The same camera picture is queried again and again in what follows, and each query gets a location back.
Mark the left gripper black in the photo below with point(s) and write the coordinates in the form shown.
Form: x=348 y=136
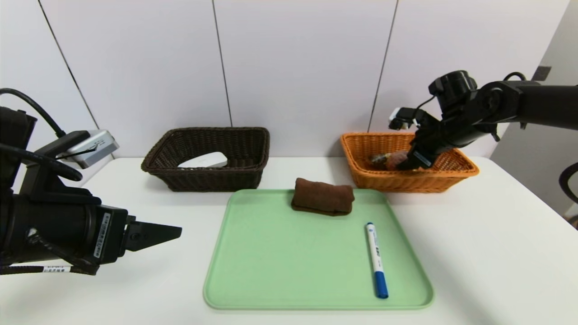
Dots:
x=109 y=235

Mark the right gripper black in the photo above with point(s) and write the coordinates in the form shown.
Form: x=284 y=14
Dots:
x=420 y=158

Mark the cream puff bread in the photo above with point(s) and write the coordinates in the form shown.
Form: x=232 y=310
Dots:
x=399 y=158

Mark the chocolate pack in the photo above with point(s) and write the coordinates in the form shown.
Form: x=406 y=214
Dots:
x=381 y=160

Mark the brown towel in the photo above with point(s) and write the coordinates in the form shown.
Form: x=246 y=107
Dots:
x=323 y=195

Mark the white pencil case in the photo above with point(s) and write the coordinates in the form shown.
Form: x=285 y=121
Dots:
x=203 y=160

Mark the white marker blue cap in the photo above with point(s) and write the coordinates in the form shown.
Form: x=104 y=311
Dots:
x=376 y=262

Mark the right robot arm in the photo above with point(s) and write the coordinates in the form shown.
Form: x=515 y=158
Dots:
x=542 y=104

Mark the orange wicker basket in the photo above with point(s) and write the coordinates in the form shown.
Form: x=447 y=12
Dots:
x=384 y=183

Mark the dark brown wicker basket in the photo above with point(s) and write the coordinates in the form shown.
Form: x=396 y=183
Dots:
x=235 y=180

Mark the light green plastic tray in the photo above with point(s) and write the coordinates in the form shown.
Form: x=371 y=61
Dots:
x=271 y=271

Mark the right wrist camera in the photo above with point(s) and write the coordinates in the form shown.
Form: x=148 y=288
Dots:
x=397 y=121

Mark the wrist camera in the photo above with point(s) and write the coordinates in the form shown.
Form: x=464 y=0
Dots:
x=397 y=121
x=90 y=144

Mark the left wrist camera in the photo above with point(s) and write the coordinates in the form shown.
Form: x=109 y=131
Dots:
x=90 y=144

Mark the dark wall fixture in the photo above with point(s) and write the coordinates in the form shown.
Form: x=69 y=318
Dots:
x=542 y=72

